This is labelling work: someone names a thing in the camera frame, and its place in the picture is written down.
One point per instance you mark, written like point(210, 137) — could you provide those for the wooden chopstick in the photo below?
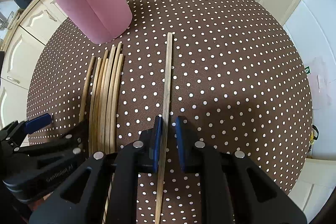
point(107, 82)
point(110, 97)
point(100, 134)
point(165, 127)
point(97, 101)
point(112, 138)
point(85, 89)
point(95, 81)

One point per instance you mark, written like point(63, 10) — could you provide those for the brown polka dot tablecloth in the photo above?
point(237, 80)

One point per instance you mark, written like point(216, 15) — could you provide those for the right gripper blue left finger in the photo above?
point(104, 188)

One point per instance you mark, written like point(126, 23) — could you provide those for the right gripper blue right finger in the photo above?
point(233, 188)

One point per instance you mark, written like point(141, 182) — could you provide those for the pink cylindrical utensil cup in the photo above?
point(101, 21)

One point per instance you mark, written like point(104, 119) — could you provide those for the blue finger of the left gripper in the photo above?
point(19, 130)
point(71, 143)

